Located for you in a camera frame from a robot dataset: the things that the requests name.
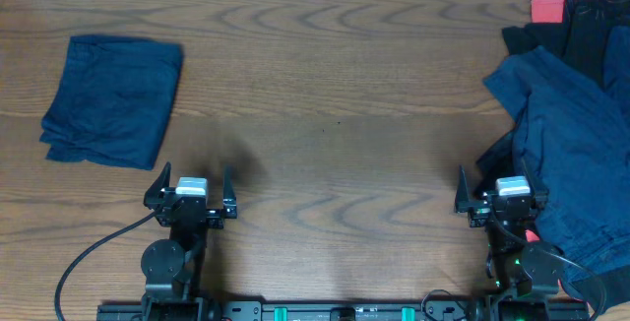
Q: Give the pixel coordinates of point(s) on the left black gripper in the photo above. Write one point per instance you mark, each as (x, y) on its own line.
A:
(156, 199)

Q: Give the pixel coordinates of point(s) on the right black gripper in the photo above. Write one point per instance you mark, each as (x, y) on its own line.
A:
(478, 215)

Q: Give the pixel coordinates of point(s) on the navy blue shorts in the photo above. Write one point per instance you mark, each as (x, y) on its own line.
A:
(574, 135)

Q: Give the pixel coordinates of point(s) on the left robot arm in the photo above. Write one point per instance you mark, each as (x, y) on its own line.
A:
(173, 266)

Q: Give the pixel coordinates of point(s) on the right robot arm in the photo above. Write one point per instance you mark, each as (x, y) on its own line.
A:
(526, 272)

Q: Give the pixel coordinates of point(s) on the folded navy blue garment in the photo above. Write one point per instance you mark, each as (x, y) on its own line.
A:
(113, 101)

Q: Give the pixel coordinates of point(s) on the black garment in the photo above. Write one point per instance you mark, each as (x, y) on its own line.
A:
(580, 41)

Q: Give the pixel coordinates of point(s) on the red cloth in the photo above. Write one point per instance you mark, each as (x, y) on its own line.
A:
(547, 11)

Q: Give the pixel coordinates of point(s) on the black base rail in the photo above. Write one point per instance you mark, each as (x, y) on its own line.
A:
(431, 309)

